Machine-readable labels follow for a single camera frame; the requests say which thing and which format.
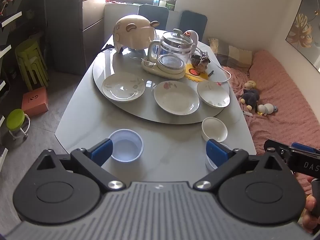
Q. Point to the small dark metal piece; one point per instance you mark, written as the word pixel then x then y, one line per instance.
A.
pixel 210 73

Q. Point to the dark drawer cabinet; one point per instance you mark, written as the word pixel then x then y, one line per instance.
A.
pixel 67 30

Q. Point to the gold leaf wall picture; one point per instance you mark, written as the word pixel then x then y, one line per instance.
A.
pixel 303 30

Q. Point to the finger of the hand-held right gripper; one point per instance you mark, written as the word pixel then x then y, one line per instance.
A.
pixel 276 148
pixel 302 147

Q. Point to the sprig print white plate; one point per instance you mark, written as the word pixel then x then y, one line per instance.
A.
pixel 212 95

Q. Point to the blue plastic bowl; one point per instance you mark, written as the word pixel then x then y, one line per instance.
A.
pixel 127 147

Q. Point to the dark blue chair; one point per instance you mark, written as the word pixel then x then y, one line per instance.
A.
pixel 192 22
pixel 153 17

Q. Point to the pink knitted blanket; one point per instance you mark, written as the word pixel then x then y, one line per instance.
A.
pixel 287 100

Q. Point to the orange cardboard box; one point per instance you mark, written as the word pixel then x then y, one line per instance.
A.
pixel 35 100

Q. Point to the stack of green stools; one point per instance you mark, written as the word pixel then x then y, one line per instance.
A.
pixel 30 57

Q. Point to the leaf print white plate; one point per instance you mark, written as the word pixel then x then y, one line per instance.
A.
pixel 120 92

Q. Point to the glass electric kettle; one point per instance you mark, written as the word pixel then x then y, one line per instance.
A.
pixel 175 47

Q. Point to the dark wall shelf unit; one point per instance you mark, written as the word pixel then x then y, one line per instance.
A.
pixel 10 30

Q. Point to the yellow round mat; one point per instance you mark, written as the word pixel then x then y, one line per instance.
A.
pixel 203 76

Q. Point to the yellow plush toy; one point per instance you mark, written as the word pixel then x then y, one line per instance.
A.
pixel 250 84

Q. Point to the round glass turntable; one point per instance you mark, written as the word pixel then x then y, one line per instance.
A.
pixel 105 62

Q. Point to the peach print white plate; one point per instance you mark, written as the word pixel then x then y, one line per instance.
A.
pixel 175 100

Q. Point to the white container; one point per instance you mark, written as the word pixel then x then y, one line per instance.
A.
pixel 162 3

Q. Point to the small woven basket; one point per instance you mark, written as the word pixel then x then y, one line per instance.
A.
pixel 195 60

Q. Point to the brown dog figurine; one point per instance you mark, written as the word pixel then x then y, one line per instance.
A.
pixel 203 63

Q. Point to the dark plush toy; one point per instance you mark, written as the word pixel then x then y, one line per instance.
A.
pixel 250 97

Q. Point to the clear plastic tube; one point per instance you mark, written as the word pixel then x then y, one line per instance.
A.
pixel 229 73

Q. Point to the person's right hand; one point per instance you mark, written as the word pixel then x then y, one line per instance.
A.
pixel 310 205

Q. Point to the checked pillow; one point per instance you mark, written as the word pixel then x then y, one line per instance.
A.
pixel 232 52

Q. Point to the white round device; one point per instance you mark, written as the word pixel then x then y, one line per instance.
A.
pixel 195 38

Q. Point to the cream bear ear helmet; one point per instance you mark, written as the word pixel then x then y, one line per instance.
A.
pixel 132 32

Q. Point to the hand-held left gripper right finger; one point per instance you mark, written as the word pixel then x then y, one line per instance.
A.
pixel 217 155

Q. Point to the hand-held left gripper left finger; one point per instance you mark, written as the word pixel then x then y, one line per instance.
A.
pixel 101 152

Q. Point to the white duck toy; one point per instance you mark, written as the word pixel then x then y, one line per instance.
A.
pixel 266 108

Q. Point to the cream kettle base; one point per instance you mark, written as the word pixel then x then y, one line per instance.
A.
pixel 152 68

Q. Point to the green box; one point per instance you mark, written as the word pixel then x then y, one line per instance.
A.
pixel 170 6

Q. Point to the white remote control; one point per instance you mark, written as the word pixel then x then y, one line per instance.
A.
pixel 247 113

